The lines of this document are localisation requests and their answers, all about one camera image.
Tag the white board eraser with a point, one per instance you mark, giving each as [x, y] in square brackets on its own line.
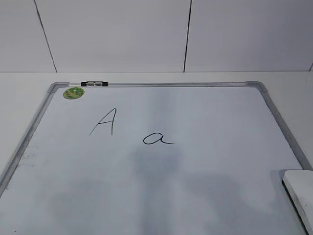
[299, 185]

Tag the black and silver board clip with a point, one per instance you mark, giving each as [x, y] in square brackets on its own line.
[94, 84]

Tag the round green magnet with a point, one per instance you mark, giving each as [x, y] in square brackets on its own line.
[73, 93]

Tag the white board with grey frame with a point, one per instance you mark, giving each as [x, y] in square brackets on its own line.
[153, 159]

